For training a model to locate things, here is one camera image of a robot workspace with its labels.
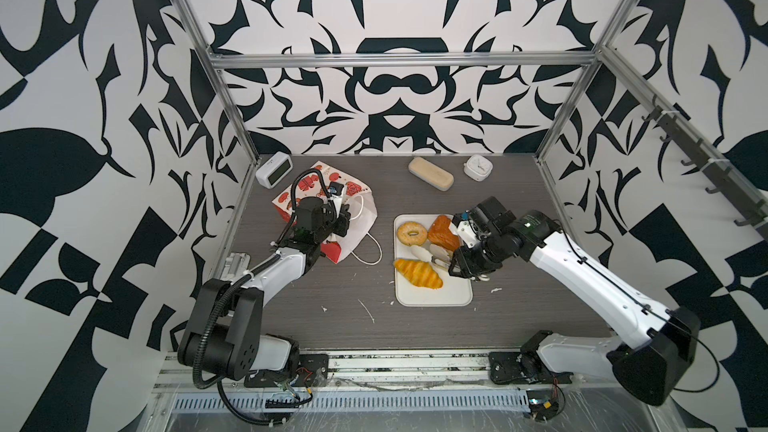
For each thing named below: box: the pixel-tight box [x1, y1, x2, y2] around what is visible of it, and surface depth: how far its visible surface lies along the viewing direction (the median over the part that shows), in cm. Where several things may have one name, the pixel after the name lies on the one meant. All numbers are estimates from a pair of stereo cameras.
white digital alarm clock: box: [255, 151, 293, 189], surface depth 110 cm
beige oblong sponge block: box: [408, 157, 455, 192], surface depth 114 cm
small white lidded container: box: [463, 154, 494, 182], surface depth 115 cm
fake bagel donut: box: [397, 221, 428, 247], surface depth 97 cm
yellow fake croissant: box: [394, 258, 444, 289], surface depth 88 cm
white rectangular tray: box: [394, 214, 474, 307], surface depth 89 cm
